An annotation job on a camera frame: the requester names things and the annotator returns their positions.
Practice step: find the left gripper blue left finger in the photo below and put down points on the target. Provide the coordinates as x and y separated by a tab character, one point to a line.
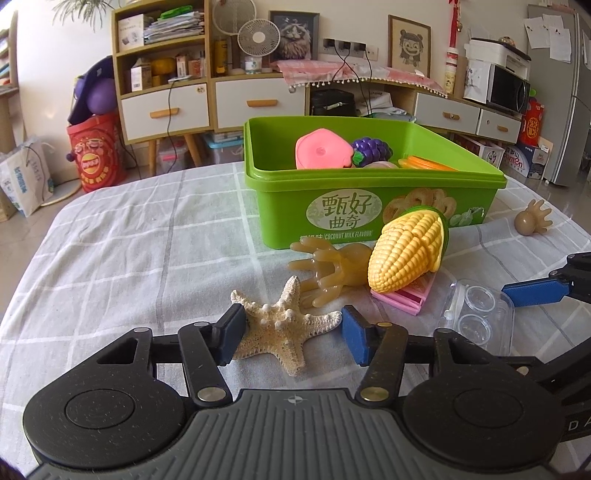
204	348

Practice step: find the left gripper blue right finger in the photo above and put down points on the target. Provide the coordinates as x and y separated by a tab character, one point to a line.
381	349

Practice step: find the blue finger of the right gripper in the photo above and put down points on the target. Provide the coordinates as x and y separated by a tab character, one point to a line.
537	292

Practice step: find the clear plastic egg tray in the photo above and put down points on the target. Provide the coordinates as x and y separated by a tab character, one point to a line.
481	314

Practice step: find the beige dried starfish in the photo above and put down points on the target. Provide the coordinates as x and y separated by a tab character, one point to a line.
281	329

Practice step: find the orange toy pumpkin half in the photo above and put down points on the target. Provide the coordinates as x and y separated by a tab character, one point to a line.
418	163

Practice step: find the purple toy grapes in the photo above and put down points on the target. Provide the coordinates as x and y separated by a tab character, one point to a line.
368	150

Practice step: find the pink toy peach half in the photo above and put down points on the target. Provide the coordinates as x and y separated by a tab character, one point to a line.
322	149

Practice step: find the pink flat toy block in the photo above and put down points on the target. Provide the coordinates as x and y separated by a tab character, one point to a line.
411	298

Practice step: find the small beige toy octopus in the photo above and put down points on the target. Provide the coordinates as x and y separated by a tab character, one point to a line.
534	219

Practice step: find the large beige toy octopus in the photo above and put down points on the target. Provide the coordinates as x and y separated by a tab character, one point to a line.
331	269

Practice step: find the grey checked tablecloth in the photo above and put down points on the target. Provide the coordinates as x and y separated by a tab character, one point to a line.
168	251

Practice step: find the yellow toy corn cob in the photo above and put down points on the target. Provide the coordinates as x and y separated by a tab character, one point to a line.
409	246

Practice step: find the green plastic storage box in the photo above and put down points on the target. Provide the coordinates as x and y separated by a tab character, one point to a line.
353	204

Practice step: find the black microwave oven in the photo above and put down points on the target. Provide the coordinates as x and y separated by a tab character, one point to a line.
495	86

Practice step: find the red cylindrical snack bin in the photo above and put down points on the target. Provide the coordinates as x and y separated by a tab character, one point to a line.
96	151

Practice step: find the grey refrigerator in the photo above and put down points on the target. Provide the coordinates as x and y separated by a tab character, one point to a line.
559	47

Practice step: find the white paper shopping bag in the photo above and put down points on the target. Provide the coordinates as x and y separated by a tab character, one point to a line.
25	177

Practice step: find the black box on shelf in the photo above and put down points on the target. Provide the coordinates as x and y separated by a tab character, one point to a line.
333	102

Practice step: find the wooden cabinet with white drawers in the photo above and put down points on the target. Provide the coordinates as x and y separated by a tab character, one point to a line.
211	102

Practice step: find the framed cartoon girl picture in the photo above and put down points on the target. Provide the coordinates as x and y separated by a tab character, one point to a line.
409	45

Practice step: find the pink checked cloth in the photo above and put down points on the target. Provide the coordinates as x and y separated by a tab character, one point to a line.
320	73

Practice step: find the small white desk fan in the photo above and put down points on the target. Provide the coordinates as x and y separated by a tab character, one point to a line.
258	38

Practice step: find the framed cat picture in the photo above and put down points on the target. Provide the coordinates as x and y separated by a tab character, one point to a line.
298	35

